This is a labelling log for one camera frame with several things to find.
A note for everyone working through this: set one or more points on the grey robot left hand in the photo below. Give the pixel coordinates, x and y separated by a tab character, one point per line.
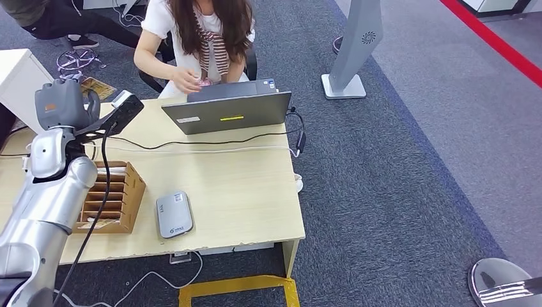
63	103

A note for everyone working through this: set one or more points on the person's right hand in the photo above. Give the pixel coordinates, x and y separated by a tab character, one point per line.
186	81

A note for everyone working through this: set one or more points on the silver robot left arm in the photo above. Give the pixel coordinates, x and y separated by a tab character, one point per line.
51	199

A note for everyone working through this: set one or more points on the yellow floor tape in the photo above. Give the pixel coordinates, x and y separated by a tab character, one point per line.
237	284

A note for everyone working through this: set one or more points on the person seated at desk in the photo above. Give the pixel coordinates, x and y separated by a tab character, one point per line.
186	51

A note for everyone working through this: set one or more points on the red floor tape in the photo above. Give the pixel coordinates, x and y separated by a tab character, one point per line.
495	42

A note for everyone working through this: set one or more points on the person's right forearm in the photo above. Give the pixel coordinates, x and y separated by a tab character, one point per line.
154	67

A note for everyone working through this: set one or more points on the grey card reader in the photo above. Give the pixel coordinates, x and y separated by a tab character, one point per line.
174	215

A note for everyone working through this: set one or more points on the pink round object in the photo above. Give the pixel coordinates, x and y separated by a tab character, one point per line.
205	82

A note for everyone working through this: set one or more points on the white object at desk edge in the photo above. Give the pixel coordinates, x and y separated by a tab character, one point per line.
299	183

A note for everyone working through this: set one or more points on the black round base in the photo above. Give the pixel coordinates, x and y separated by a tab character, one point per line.
337	44

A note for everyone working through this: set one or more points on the white cards stack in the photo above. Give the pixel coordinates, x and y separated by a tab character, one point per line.
112	170

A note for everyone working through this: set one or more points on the person in dark clothes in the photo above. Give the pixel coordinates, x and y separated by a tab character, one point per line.
63	21

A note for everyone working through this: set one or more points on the white furniture with black base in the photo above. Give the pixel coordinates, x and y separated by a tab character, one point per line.
489	5

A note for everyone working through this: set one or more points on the white furniture panel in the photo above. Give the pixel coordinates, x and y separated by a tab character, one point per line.
106	3

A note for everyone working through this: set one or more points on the black office chair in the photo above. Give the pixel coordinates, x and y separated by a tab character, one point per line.
251	63

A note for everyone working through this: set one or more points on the grey laptop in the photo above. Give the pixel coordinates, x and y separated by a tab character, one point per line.
228	112

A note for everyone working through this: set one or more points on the black power adapter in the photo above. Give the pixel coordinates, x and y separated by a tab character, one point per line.
301	142

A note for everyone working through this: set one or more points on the patterned ID card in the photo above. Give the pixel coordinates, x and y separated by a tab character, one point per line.
101	88

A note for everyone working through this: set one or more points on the grey kiosk stand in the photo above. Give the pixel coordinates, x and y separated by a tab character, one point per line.
353	46

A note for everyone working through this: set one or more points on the person's left forearm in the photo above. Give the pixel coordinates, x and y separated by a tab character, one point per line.
235	70

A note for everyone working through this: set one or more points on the wooden card organizer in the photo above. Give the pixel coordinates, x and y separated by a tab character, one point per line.
133	195

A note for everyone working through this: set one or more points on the clear bracket under desk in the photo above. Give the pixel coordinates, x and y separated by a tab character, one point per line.
180	257

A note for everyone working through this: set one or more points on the chrome stool base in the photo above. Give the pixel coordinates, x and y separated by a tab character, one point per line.
76	59

